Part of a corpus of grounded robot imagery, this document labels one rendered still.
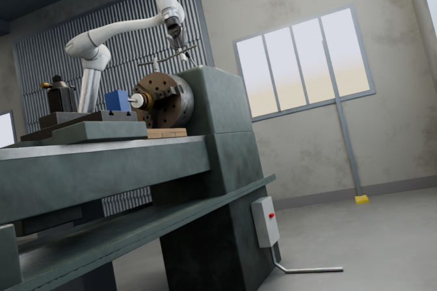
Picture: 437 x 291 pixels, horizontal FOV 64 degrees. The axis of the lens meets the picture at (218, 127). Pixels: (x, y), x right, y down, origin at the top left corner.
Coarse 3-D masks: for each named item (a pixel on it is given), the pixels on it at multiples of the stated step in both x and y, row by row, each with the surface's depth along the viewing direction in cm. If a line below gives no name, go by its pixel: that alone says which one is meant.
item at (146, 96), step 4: (144, 92) 174; (144, 96) 168; (148, 96) 170; (152, 96) 172; (144, 100) 167; (148, 100) 169; (152, 100) 172; (144, 104) 168; (148, 104) 170; (152, 104) 172; (140, 108) 170; (144, 108) 170; (148, 108) 173
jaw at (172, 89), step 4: (168, 88) 173; (172, 88) 174; (176, 88) 176; (180, 88) 178; (160, 92) 173; (164, 92) 174; (168, 92) 173; (172, 92) 172; (176, 92) 175; (156, 96) 172; (160, 96) 174; (164, 96) 173; (168, 96) 174; (172, 96) 176; (156, 100) 172; (160, 100) 175; (164, 100) 177
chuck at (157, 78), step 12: (156, 72) 181; (144, 84) 184; (156, 84) 181; (168, 84) 178; (180, 84) 178; (180, 96) 175; (168, 108) 178; (180, 108) 175; (144, 120) 185; (168, 120) 178; (180, 120) 179
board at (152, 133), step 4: (176, 128) 160; (180, 128) 163; (184, 128) 166; (148, 132) 141; (152, 132) 143; (156, 132) 146; (160, 132) 148; (164, 132) 151; (168, 132) 154; (172, 132) 156; (176, 132) 159; (180, 132) 162; (184, 132) 165; (148, 136) 140; (152, 136) 143; (156, 136) 145; (160, 136) 147; (164, 136) 150; (168, 136) 153; (172, 136) 156; (176, 136) 158; (180, 136) 162; (184, 136) 166
